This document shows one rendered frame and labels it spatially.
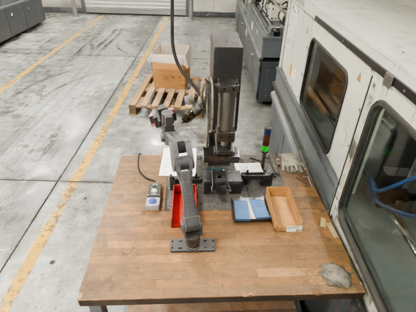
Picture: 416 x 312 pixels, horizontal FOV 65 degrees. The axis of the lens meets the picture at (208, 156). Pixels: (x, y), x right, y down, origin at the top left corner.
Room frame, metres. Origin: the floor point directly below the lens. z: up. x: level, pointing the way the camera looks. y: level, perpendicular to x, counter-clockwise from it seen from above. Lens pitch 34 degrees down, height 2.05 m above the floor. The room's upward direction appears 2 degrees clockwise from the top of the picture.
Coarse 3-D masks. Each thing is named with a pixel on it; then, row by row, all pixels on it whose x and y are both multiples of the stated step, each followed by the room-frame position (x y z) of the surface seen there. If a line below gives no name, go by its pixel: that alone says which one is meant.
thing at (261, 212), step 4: (252, 200) 1.28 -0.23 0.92; (256, 200) 1.28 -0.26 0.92; (260, 200) 1.28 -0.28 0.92; (252, 204) 1.25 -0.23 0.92; (260, 204) 1.25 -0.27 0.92; (264, 204) 1.25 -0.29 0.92; (252, 208) 1.23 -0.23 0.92; (256, 208) 1.22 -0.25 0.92; (260, 208) 1.22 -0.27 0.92; (264, 208) 1.22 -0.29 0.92; (256, 212) 1.19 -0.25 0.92; (260, 212) 1.19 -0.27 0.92; (264, 212) 1.19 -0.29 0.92; (256, 216) 1.17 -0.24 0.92; (260, 216) 1.17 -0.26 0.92; (264, 216) 1.14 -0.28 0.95; (268, 216) 1.14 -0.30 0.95
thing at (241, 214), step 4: (236, 204) 1.25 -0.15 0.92; (240, 204) 1.25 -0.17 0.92; (244, 204) 1.25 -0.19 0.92; (236, 208) 1.22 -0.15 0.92; (244, 208) 1.22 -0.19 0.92; (248, 208) 1.22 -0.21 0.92; (236, 212) 1.19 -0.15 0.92; (240, 212) 1.19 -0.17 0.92; (244, 212) 1.19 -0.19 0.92; (248, 212) 1.19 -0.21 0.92; (236, 216) 1.16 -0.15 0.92; (240, 216) 1.16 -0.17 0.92; (244, 216) 1.16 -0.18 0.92; (248, 216) 1.16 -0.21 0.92; (236, 220) 1.13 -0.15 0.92; (240, 220) 1.13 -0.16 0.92; (244, 220) 1.13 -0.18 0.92; (248, 220) 1.13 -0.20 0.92
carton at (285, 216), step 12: (276, 192) 1.34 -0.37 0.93; (288, 192) 1.32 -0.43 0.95; (276, 204) 1.28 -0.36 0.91; (288, 204) 1.28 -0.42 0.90; (276, 216) 1.12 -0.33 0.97; (288, 216) 1.19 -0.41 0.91; (300, 216) 1.13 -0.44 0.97; (276, 228) 1.09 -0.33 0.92; (288, 228) 1.09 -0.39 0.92; (300, 228) 1.10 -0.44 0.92
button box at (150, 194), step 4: (140, 172) 1.51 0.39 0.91; (144, 176) 1.47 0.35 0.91; (152, 180) 1.44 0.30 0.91; (152, 184) 1.37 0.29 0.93; (156, 184) 1.38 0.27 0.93; (160, 184) 1.38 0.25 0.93; (148, 188) 1.35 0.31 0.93; (152, 188) 1.34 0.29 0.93; (156, 188) 1.34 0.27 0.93; (160, 188) 1.35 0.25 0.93; (148, 192) 1.31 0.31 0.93; (156, 192) 1.31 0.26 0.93; (160, 192) 1.32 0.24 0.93; (148, 196) 1.28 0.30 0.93; (152, 196) 1.28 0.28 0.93; (156, 196) 1.29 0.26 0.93; (160, 196) 1.31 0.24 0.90
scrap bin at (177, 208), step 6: (174, 186) 1.34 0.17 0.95; (180, 186) 1.34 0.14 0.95; (174, 192) 1.32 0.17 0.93; (180, 192) 1.34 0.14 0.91; (174, 198) 1.30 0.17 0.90; (180, 198) 1.30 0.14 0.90; (174, 204) 1.25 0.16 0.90; (180, 204) 1.25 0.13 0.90; (174, 210) 1.21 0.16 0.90; (180, 210) 1.21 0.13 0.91; (174, 216) 1.17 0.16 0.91; (180, 216) 1.17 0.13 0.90; (174, 222) 1.13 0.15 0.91
